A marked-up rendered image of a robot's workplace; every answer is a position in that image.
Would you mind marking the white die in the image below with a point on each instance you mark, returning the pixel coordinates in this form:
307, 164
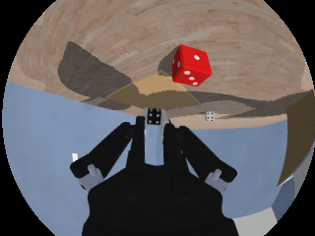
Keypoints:
210, 116

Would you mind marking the red die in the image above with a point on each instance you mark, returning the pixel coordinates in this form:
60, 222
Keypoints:
190, 66

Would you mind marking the tan square mat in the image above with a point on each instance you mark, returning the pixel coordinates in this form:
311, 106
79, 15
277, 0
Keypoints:
156, 90

